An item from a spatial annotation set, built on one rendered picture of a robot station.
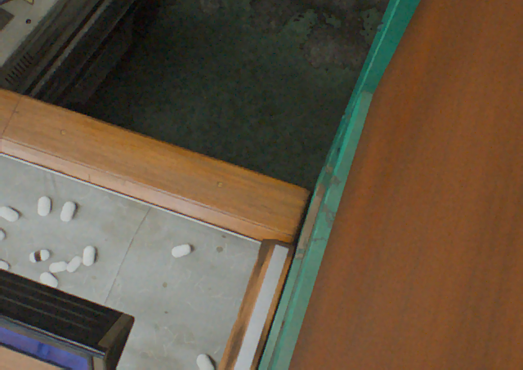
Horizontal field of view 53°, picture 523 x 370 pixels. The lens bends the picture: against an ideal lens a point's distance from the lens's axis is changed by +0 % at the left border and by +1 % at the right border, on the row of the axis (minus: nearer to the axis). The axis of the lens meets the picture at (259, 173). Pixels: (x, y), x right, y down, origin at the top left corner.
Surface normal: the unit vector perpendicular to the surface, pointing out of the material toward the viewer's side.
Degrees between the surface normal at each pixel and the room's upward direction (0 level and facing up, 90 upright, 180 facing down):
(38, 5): 0
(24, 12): 0
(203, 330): 0
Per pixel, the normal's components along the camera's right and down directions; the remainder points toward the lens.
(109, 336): 0.27, -0.91
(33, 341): -0.28, 0.64
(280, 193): 0.00, -0.25
